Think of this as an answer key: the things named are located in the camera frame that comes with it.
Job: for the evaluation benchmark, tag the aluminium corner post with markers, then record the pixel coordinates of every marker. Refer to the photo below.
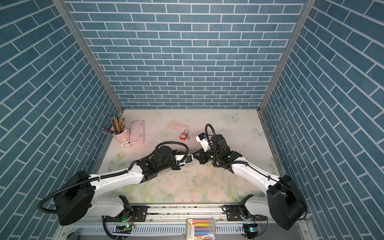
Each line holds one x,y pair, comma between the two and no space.
303,16
76,32

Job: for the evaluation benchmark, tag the pink pencil cup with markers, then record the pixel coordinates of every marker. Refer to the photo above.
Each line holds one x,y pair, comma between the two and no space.
123,139

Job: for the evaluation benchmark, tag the red padlock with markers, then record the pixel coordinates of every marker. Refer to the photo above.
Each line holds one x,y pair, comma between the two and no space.
184,135

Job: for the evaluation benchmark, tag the aluminium corner post right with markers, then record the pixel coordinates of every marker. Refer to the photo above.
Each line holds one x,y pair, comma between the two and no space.
303,16

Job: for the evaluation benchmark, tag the aluminium corner post left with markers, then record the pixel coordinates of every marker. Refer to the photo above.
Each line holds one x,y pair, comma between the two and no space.
76,32

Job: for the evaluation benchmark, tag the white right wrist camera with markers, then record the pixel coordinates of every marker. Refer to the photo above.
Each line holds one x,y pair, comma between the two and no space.
202,139

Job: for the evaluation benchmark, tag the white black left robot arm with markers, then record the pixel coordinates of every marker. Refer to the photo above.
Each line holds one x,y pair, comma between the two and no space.
81,193

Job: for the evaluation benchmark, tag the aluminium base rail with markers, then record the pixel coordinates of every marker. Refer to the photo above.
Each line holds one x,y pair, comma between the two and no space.
154,220

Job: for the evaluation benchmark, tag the marker pen box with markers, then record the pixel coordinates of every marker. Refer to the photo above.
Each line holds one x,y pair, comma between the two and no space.
201,229

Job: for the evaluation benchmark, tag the pink pencil case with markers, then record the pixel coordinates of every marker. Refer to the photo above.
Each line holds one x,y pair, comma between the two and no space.
137,132

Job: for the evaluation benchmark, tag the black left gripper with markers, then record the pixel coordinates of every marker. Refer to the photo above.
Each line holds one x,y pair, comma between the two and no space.
173,152

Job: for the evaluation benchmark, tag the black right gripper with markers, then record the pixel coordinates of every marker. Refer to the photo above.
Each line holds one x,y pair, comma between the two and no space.
201,158

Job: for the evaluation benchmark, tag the coloured pencils bundle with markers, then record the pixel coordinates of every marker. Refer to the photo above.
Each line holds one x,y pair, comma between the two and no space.
118,126

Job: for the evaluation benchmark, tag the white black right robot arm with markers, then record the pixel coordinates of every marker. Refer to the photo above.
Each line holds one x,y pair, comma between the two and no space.
284,203

